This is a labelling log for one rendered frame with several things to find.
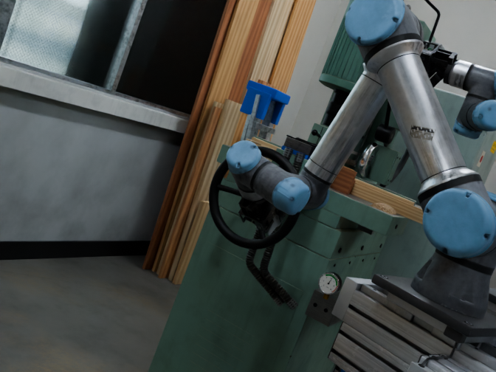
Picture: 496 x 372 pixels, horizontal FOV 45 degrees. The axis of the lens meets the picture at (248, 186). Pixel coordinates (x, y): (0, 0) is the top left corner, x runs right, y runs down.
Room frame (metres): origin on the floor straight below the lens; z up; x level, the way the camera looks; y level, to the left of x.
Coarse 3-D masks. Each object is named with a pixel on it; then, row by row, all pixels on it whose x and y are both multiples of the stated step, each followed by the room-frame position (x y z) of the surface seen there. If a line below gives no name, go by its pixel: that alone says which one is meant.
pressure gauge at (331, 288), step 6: (324, 276) 1.67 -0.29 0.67; (330, 276) 1.67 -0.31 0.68; (336, 276) 1.66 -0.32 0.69; (318, 282) 1.68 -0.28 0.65; (324, 282) 1.67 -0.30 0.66; (330, 282) 1.66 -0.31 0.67; (336, 282) 1.66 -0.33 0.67; (324, 288) 1.67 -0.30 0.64; (330, 288) 1.66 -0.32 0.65; (336, 288) 1.66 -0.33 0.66; (324, 294) 1.69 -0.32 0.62
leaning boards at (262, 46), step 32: (256, 0) 3.45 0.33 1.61; (288, 0) 3.81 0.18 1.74; (224, 32) 3.33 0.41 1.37; (256, 32) 3.59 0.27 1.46; (288, 32) 3.84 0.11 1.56; (224, 64) 3.35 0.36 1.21; (256, 64) 3.64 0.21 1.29; (288, 64) 3.95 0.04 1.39; (224, 96) 3.42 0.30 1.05; (192, 128) 3.30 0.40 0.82; (224, 128) 3.28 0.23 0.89; (192, 160) 3.32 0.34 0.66; (192, 192) 3.24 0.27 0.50; (160, 224) 3.28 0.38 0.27; (192, 224) 3.25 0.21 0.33; (160, 256) 3.29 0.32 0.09
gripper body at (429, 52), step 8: (424, 48) 1.77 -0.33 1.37; (440, 48) 1.75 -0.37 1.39; (424, 56) 1.74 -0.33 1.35; (432, 56) 1.75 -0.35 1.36; (440, 56) 1.74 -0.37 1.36; (448, 56) 1.73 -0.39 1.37; (456, 56) 1.73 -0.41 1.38; (424, 64) 1.74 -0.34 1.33; (432, 64) 1.76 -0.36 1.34; (440, 64) 1.74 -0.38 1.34; (448, 64) 1.72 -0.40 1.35; (432, 72) 1.77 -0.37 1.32; (440, 72) 1.75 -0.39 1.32; (448, 72) 1.72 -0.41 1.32
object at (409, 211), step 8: (352, 192) 1.91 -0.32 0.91; (360, 192) 1.90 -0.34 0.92; (368, 192) 1.88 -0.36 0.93; (376, 192) 1.87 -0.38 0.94; (368, 200) 1.88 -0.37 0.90; (376, 200) 1.87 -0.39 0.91; (384, 200) 1.86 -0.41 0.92; (392, 200) 1.85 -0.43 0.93; (400, 208) 1.84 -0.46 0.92; (408, 208) 1.83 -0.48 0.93; (416, 208) 1.82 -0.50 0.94; (408, 216) 1.82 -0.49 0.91; (416, 216) 1.81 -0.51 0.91
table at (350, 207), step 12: (336, 192) 1.77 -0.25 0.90; (336, 204) 1.76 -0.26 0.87; (348, 204) 1.74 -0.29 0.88; (360, 204) 1.73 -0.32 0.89; (348, 216) 1.74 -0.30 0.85; (360, 216) 1.72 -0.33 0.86; (372, 216) 1.71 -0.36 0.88; (384, 216) 1.70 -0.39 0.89; (396, 216) 1.73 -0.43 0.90; (372, 228) 1.70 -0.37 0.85; (384, 228) 1.69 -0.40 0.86; (396, 228) 1.77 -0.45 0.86
